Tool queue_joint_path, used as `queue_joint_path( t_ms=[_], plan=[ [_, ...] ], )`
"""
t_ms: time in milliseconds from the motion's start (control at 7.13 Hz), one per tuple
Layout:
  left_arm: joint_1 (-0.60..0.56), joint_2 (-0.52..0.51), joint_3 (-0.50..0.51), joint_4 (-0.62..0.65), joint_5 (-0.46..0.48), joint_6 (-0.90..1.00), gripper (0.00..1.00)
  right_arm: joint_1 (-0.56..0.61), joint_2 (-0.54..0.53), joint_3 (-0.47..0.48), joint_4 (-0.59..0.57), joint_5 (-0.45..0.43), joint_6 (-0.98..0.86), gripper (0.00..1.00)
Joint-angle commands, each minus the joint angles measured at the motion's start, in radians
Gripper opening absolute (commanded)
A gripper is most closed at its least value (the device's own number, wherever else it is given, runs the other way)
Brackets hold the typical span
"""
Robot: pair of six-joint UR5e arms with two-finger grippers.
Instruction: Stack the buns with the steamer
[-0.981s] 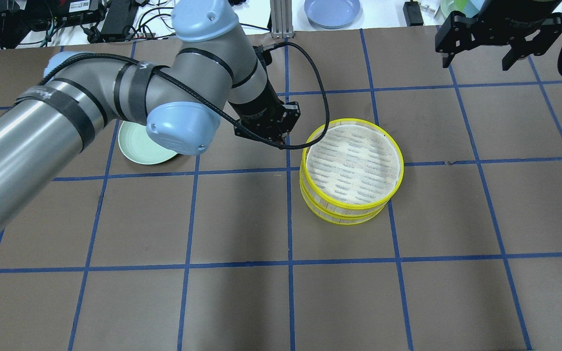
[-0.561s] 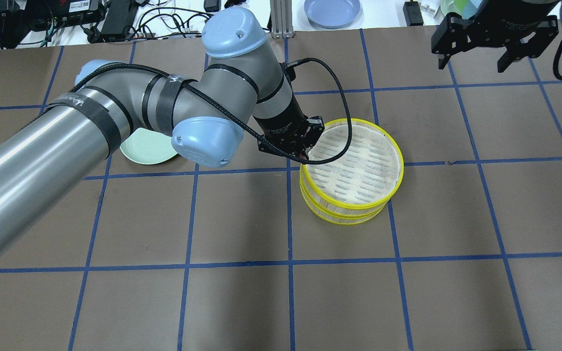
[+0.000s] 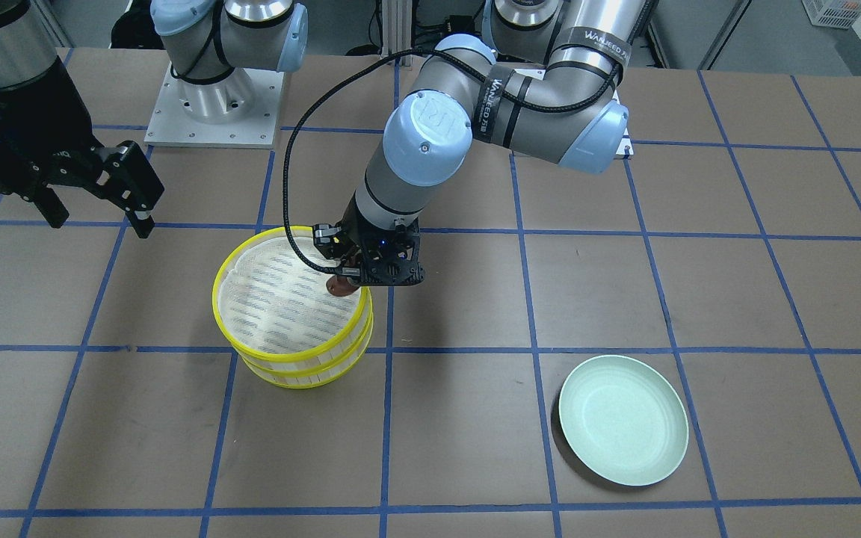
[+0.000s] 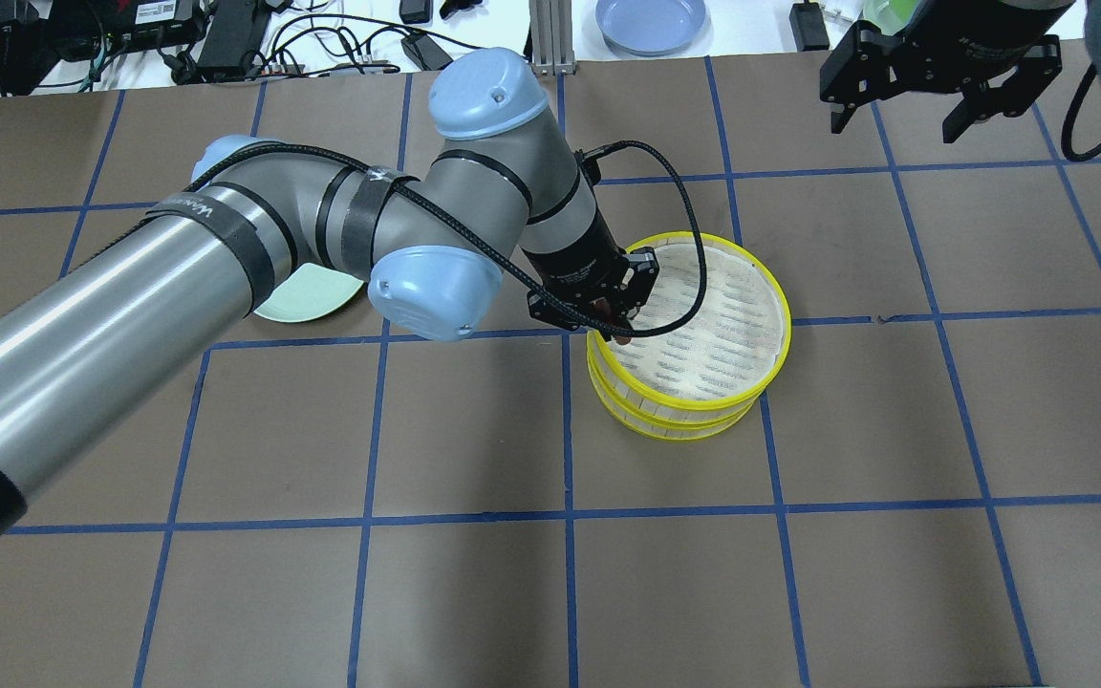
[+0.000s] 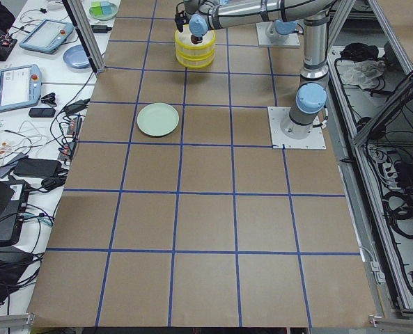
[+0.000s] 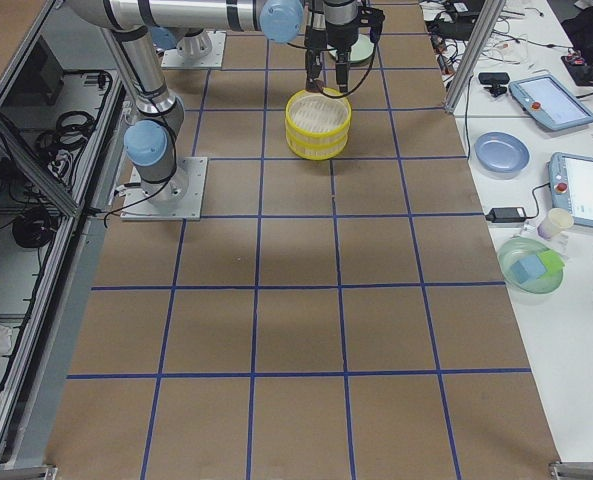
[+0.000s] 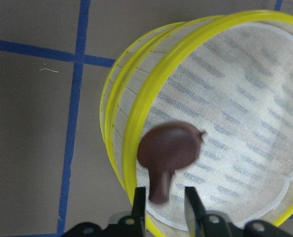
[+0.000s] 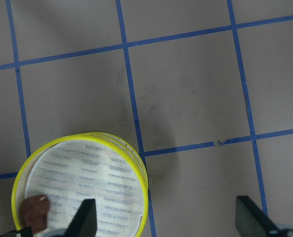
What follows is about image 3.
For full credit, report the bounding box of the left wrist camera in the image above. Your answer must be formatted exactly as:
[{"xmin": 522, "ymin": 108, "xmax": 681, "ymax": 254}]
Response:
[{"xmin": 358, "ymin": 222, "xmax": 426, "ymax": 287}]

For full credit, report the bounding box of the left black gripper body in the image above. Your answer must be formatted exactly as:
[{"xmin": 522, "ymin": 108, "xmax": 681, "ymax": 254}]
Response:
[{"xmin": 336, "ymin": 202, "xmax": 426, "ymax": 287}]

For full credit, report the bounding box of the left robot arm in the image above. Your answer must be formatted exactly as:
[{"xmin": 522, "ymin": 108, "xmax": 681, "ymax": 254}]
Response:
[{"xmin": 313, "ymin": 1, "xmax": 656, "ymax": 297}]

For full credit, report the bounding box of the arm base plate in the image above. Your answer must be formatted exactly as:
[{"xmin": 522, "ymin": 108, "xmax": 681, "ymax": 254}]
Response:
[
  {"xmin": 614, "ymin": 126, "xmax": 635, "ymax": 160},
  {"xmin": 144, "ymin": 68, "xmax": 285, "ymax": 149}
]

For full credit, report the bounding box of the yellow steamer basket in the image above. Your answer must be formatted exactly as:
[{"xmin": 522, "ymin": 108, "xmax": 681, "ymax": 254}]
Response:
[
  {"xmin": 242, "ymin": 313, "xmax": 374, "ymax": 389},
  {"xmin": 212, "ymin": 226, "xmax": 374, "ymax": 363}
]

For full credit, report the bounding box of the light green plate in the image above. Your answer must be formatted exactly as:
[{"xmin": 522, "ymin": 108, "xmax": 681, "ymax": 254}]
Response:
[{"xmin": 558, "ymin": 354, "xmax": 689, "ymax": 487}]

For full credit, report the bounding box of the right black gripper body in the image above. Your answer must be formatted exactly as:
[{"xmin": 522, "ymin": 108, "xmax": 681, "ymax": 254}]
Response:
[{"xmin": 0, "ymin": 57, "xmax": 108, "ymax": 228}]

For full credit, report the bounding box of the brown bun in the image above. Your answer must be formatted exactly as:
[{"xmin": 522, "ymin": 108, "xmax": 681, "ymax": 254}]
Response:
[{"xmin": 326, "ymin": 275, "xmax": 359, "ymax": 297}]

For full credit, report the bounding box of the camera cable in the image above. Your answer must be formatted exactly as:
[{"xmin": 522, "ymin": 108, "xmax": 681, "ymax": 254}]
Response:
[{"xmin": 283, "ymin": 45, "xmax": 626, "ymax": 273}]

